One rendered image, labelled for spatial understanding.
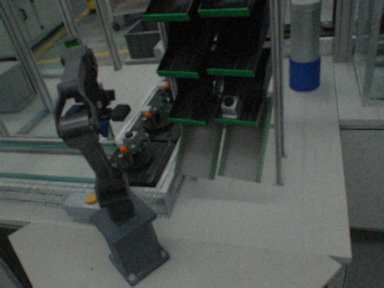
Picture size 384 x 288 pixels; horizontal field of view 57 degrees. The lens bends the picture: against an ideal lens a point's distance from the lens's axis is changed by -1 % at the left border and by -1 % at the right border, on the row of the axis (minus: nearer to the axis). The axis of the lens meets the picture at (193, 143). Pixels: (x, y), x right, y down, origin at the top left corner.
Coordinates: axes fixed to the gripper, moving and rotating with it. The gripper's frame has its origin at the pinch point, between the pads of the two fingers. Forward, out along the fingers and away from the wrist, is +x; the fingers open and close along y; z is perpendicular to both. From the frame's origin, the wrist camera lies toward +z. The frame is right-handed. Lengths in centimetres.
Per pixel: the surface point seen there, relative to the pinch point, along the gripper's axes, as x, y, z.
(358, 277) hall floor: 126, -86, 46
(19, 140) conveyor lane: 31, 71, 32
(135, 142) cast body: 19.8, 2.7, 18.6
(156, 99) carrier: 30, 14, 66
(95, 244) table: 39.4, 10.1, -12.7
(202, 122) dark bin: 4.6, -26.9, 10.0
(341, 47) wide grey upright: 32, -74, 126
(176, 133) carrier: 29.0, -5.6, 37.8
